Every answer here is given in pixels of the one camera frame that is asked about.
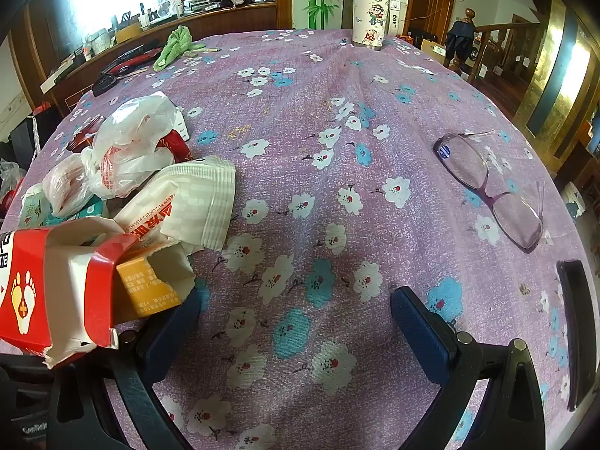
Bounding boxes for white striped plastic bag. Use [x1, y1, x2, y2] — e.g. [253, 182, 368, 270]
[114, 156, 236, 254]

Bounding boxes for small white bottle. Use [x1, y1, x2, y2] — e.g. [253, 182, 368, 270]
[387, 0, 401, 36]

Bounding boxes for purple frame eyeglasses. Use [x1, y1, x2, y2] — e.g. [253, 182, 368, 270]
[432, 132, 545, 253]

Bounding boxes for red snack wrapper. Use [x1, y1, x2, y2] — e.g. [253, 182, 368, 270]
[67, 114, 105, 153]

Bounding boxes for small knotted plastic bag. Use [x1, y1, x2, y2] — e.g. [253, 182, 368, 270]
[42, 153, 93, 218]

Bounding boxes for green cloth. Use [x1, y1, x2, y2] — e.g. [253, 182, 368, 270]
[153, 25, 204, 72]

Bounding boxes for cardboard box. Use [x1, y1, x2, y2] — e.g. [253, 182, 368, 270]
[421, 39, 446, 64]

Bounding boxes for white cartoon tumbler cup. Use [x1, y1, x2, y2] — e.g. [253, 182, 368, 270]
[352, 0, 390, 50]

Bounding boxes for black pouch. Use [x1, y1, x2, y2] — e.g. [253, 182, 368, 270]
[91, 73, 118, 98]

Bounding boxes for red white torn carton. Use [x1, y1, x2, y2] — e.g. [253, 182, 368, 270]
[1, 216, 195, 368]

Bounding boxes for white green medicine box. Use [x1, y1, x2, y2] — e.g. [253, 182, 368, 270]
[18, 183, 108, 229]

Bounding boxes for wooden counter ledge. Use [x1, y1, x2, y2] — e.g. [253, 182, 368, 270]
[27, 1, 279, 109]

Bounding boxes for purple floral tablecloth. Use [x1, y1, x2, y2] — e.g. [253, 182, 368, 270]
[4, 27, 593, 450]

